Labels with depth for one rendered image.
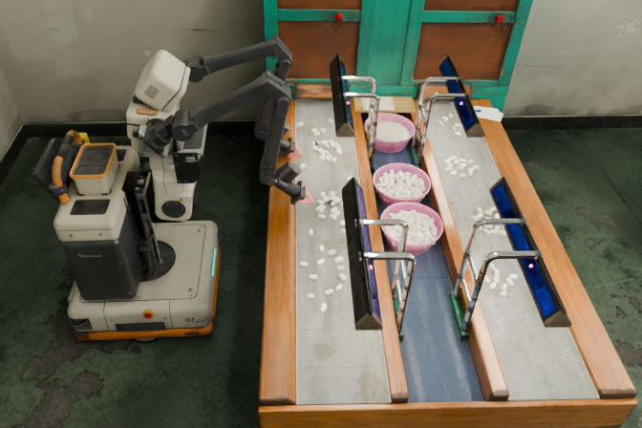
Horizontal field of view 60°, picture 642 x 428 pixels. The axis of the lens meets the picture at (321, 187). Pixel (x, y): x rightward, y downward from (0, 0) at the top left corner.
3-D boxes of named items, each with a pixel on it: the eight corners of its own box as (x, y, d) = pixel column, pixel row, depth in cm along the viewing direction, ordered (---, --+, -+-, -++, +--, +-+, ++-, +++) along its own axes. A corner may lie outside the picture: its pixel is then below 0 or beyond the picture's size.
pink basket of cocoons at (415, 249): (381, 261, 232) (384, 246, 225) (374, 217, 252) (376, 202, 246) (445, 261, 233) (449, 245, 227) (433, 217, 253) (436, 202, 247)
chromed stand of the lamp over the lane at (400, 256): (350, 343, 201) (359, 259, 172) (346, 298, 216) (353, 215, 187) (402, 342, 202) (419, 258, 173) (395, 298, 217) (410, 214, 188)
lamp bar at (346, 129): (335, 138, 235) (336, 123, 231) (329, 66, 283) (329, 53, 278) (354, 138, 236) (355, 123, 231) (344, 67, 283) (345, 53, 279)
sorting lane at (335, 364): (296, 408, 177) (296, 404, 176) (295, 103, 315) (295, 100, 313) (390, 406, 178) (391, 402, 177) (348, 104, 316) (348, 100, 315)
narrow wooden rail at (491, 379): (485, 413, 184) (493, 395, 177) (403, 114, 322) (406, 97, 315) (502, 413, 184) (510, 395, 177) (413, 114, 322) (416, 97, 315)
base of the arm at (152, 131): (147, 122, 210) (142, 141, 201) (162, 111, 208) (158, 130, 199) (164, 137, 215) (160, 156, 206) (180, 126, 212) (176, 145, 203)
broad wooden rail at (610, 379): (583, 422, 191) (602, 394, 179) (461, 124, 328) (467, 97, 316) (617, 421, 191) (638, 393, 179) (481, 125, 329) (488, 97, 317)
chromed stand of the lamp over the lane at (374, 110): (334, 174, 275) (339, 96, 246) (332, 150, 290) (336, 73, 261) (373, 174, 276) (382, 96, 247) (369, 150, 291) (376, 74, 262)
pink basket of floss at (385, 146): (390, 162, 283) (393, 148, 277) (352, 140, 297) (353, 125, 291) (422, 142, 297) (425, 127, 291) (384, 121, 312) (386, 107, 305)
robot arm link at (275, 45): (284, 29, 234) (284, 40, 227) (292, 57, 243) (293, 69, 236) (184, 57, 239) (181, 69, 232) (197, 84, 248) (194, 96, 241)
